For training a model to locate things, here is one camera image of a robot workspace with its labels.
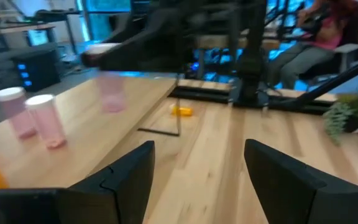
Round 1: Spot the potted green succulent plant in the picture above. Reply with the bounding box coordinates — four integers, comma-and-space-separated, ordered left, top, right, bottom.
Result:
323, 93, 358, 146

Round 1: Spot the person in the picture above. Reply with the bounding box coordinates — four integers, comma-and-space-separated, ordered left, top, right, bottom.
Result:
267, 0, 358, 90

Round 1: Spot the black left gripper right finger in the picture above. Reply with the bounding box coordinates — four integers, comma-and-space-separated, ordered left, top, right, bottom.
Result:
244, 139, 358, 224

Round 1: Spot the small desk monitor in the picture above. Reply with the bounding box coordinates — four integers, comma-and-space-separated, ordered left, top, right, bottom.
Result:
26, 29, 50, 47

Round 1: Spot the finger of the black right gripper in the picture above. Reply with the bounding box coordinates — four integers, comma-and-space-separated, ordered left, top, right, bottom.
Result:
99, 29, 195, 72

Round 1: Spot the wooden office desk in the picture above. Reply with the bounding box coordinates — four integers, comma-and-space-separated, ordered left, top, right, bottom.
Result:
0, 23, 57, 47

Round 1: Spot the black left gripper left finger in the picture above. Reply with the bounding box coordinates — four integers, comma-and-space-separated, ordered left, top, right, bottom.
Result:
56, 140, 156, 224

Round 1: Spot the wooden shelf with black legs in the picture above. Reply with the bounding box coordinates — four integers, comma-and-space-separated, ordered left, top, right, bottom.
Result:
0, 73, 181, 190

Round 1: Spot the small orange medicine bottle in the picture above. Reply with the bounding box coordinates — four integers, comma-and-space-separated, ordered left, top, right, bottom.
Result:
170, 105, 195, 118

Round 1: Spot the black case with blue lights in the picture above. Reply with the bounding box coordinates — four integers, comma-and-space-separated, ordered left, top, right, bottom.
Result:
11, 49, 62, 93

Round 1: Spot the pink medicine bottle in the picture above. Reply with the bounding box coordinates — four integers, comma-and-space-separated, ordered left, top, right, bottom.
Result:
0, 86, 38, 140
84, 42, 127, 113
25, 94, 68, 149

